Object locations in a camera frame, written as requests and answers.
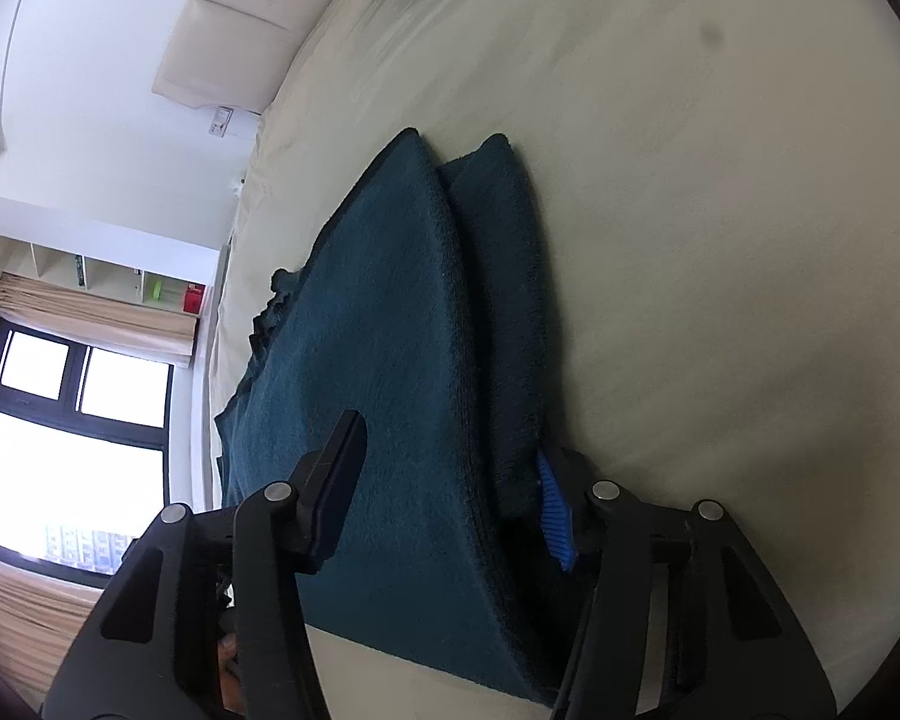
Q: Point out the cream padded headboard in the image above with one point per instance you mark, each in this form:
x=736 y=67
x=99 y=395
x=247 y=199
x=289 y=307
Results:
x=225 y=45

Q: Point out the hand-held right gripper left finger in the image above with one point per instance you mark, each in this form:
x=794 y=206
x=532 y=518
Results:
x=337 y=495

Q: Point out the wall socket panel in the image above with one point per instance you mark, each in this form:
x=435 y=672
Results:
x=220 y=122

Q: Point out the red box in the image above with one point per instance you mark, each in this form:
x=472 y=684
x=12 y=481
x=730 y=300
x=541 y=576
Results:
x=193 y=297

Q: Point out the dark green sweater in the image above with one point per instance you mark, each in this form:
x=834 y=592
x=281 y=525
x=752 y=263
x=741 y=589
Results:
x=390 y=315

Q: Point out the green plastic container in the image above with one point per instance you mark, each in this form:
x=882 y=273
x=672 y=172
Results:
x=161 y=290

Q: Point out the white shelf unit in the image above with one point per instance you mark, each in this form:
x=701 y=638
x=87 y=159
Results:
x=45 y=217

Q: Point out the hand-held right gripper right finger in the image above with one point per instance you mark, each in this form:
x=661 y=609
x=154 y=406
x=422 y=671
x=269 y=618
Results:
x=555 y=517

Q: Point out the bed with beige sheet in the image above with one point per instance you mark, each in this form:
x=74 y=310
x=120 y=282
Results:
x=720 y=240

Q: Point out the dark green books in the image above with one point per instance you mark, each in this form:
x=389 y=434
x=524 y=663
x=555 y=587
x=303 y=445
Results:
x=81 y=271

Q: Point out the beige curtain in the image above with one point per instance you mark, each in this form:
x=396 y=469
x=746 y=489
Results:
x=82 y=315

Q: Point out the black framed window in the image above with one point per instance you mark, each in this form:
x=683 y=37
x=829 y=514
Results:
x=67 y=465

